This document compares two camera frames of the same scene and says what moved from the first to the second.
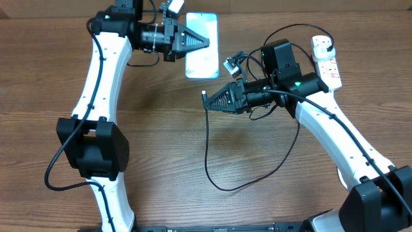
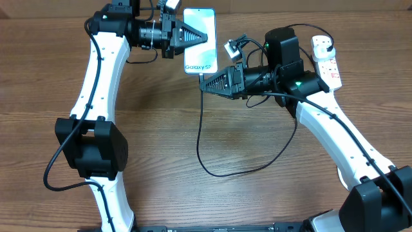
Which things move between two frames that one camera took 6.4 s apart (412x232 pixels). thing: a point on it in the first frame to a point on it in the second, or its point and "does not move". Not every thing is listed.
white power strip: [329, 73] does not move
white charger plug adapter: [320, 53] does not move
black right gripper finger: [224, 100] to [221, 83]
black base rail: [207, 228] does not move
